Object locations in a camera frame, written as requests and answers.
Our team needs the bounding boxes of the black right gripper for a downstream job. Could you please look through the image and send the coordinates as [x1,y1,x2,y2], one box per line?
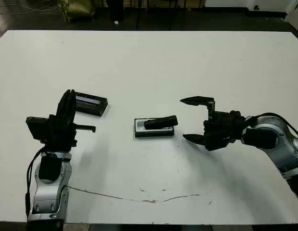
[180,96,246,152]

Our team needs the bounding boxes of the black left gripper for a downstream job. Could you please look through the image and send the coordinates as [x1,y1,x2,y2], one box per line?
[25,90,97,153]

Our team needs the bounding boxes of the slim black camera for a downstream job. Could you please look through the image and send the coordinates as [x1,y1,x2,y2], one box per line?
[144,115,178,129]

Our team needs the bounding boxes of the black box lid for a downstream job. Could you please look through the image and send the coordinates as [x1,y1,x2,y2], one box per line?
[74,91,111,117]

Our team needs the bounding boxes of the black box base white liner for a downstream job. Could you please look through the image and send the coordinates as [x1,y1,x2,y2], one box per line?
[134,117,175,139]

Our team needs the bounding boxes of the yellow-green sack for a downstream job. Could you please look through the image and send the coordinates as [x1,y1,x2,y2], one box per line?
[57,0,96,24]

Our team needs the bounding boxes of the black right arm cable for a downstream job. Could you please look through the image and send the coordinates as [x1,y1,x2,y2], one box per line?
[253,112,298,142]

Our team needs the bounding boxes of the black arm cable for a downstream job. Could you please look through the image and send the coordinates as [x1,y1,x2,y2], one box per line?
[253,112,298,142]
[25,148,48,216]

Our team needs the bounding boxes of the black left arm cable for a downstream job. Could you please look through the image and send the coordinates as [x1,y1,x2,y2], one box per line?
[25,148,48,216]

